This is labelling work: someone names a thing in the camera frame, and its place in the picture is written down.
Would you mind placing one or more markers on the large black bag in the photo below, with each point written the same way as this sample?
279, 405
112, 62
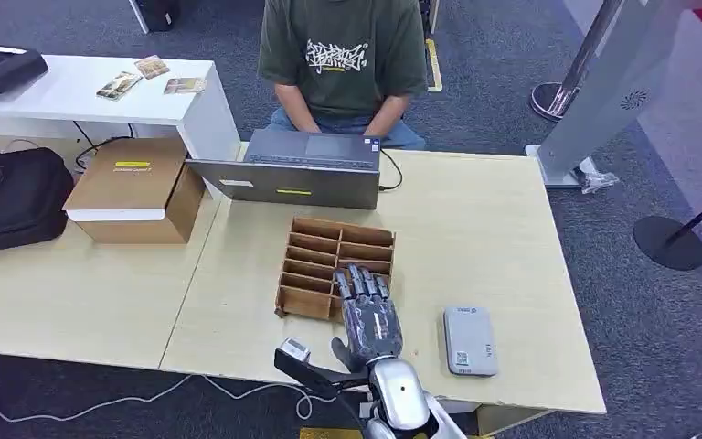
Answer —
15, 200

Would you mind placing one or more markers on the white kiosk stand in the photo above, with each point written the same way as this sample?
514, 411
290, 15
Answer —
605, 91

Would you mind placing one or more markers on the white side table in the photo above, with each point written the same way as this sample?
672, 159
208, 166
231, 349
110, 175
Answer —
84, 97

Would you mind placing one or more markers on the chrome stanchion post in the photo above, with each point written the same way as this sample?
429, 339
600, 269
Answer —
575, 66

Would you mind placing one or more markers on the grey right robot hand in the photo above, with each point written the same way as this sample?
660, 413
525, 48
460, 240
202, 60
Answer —
374, 327

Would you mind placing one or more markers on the black case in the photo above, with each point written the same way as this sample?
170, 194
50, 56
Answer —
157, 13

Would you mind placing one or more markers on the grey laptop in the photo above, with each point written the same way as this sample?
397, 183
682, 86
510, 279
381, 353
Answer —
302, 182

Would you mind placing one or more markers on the brown cardboard box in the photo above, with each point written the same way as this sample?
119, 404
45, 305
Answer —
127, 182

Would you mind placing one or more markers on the grey card reader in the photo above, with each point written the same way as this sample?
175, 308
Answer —
470, 339

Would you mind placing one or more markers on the wooden card box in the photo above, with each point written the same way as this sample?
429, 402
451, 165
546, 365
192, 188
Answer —
311, 260

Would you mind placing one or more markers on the person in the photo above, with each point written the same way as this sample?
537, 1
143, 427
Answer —
342, 66

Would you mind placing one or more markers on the clear plastic bag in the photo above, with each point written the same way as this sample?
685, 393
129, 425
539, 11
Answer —
596, 179

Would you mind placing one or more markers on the small black bag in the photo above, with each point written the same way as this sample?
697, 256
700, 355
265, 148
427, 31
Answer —
3, 68

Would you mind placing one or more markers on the printed card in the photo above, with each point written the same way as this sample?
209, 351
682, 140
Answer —
152, 66
184, 85
118, 85

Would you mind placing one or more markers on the black stanchion post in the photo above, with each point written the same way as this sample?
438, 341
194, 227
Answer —
669, 242

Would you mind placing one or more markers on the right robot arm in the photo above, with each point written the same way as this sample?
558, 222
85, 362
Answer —
396, 391

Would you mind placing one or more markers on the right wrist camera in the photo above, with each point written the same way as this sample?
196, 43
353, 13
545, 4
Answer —
295, 350

